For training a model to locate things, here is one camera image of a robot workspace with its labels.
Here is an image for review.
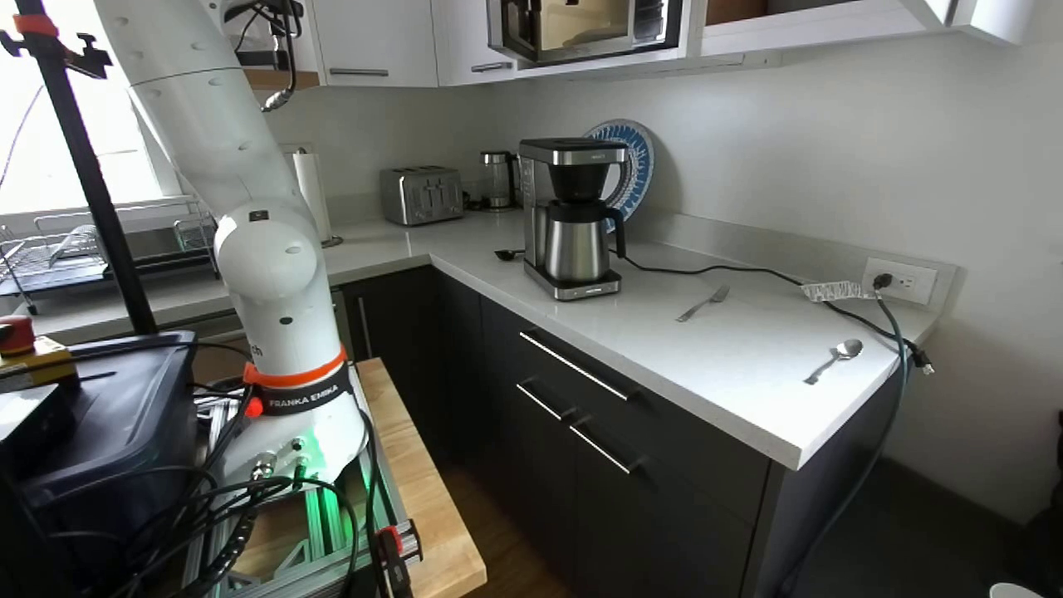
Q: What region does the steel electric kettle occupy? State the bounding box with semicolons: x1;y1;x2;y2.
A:
482;150;519;209

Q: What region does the white upper wall cabinet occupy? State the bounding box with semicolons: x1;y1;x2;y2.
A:
307;0;1041;85

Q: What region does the black equipment box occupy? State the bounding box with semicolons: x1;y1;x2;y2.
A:
0;329;195;547

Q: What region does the black camera stand pole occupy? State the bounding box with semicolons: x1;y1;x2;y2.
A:
2;0;157;337

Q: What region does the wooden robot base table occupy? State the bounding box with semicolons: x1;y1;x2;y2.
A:
218;355;493;598

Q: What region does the white paper towel roll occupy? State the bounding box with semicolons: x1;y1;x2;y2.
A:
292;146;333;240

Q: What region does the steel black coffee maker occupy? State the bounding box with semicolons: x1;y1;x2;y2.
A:
519;137;624;302

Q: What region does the stainless steel microwave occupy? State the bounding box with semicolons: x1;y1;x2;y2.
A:
485;0;684;64

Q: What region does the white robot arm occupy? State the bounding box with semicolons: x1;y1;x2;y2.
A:
92;0;367;480

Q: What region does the blue round decorative plate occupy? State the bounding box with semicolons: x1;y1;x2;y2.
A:
591;118;657;218

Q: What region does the steel fork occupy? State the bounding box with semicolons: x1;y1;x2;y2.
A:
673;286;731;322

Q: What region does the white wall outlet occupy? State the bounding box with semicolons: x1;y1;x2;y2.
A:
865;260;936;307

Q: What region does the steel drawer handle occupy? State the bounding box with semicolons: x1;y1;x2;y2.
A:
519;333;630;402
566;423;642;479

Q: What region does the black power cable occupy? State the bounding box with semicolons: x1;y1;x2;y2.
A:
616;250;936;375

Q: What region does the steel spoon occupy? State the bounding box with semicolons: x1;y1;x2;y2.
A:
804;338;865;385

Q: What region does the dark kitchen base cabinet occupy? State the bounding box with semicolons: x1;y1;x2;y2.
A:
343;267;894;598

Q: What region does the steel toaster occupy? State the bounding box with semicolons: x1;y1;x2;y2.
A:
382;167;464;225

